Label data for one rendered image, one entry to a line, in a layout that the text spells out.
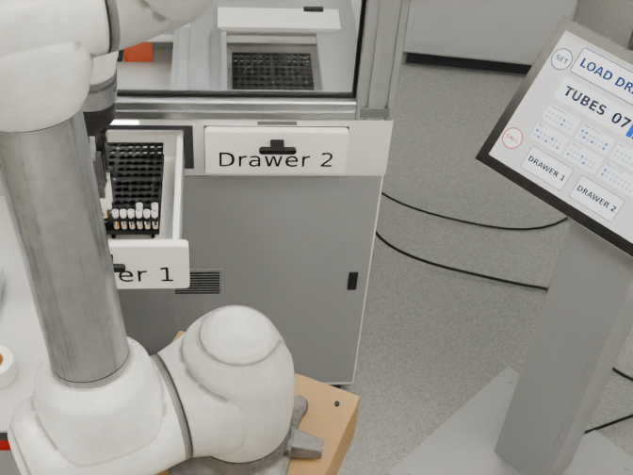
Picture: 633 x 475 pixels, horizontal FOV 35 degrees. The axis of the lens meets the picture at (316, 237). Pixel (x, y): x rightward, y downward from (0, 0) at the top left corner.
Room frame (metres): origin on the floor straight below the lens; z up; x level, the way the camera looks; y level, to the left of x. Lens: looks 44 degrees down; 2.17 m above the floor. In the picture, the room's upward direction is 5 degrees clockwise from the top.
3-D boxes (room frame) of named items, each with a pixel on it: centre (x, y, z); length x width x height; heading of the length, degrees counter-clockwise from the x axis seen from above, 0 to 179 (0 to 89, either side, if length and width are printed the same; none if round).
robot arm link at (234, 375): (0.86, 0.10, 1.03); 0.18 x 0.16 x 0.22; 120
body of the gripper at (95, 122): (1.30, 0.39, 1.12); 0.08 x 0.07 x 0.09; 7
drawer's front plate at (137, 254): (1.20, 0.37, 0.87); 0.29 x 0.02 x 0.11; 97
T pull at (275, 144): (1.54, 0.09, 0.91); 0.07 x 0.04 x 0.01; 97
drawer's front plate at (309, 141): (1.56, 0.10, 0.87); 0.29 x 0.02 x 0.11; 97
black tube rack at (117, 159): (1.40, 0.39, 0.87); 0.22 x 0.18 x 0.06; 7
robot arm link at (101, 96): (1.30, 0.39, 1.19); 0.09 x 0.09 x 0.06
